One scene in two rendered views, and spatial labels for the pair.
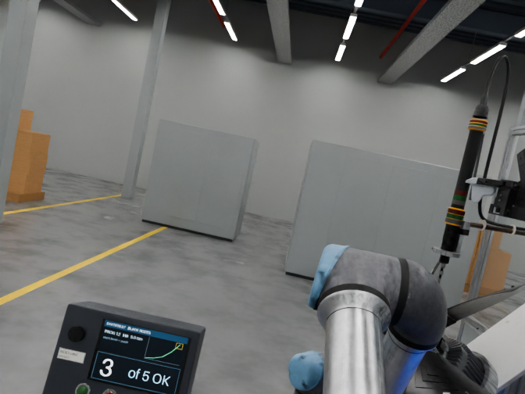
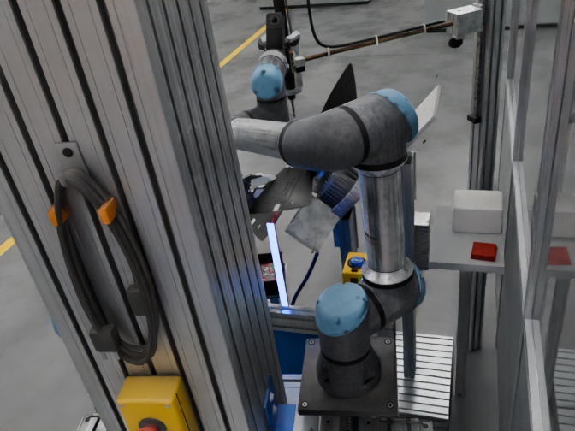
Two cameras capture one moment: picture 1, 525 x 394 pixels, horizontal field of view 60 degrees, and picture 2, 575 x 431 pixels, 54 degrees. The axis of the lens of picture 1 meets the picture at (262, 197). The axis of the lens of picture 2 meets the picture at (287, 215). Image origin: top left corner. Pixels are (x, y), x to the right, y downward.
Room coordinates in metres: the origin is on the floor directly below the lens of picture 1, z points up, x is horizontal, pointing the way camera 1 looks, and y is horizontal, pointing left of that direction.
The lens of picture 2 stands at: (-0.42, -1.04, 2.09)
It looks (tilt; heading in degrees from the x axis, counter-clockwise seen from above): 33 degrees down; 20
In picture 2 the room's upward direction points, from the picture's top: 9 degrees counter-clockwise
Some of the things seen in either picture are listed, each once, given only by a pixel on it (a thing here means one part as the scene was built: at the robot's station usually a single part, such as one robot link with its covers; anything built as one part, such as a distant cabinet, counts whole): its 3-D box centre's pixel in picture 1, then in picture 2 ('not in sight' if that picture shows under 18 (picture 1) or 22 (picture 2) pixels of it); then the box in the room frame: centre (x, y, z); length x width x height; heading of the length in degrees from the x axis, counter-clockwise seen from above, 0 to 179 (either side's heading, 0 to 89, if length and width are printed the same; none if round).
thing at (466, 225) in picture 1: (451, 237); (292, 75); (1.22, -0.52, 1.50); 0.09 x 0.07 x 0.10; 124
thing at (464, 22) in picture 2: not in sight; (465, 20); (1.57, -1.03, 1.54); 0.10 x 0.07 x 0.08; 124
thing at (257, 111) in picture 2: not in sight; (268, 117); (0.83, -0.57, 1.54); 0.11 x 0.08 x 0.11; 139
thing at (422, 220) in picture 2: not in sight; (410, 240); (1.44, -0.85, 0.73); 0.15 x 0.09 x 0.22; 89
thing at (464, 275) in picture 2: not in sight; (463, 323); (1.32, -1.07, 0.41); 0.04 x 0.04 x 0.83; 89
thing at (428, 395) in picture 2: not in sight; (380, 372); (1.35, -0.72, 0.04); 0.62 x 0.46 x 0.08; 89
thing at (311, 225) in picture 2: not in sight; (312, 223); (1.16, -0.55, 0.98); 0.20 x 0.16 x 0.20; 89
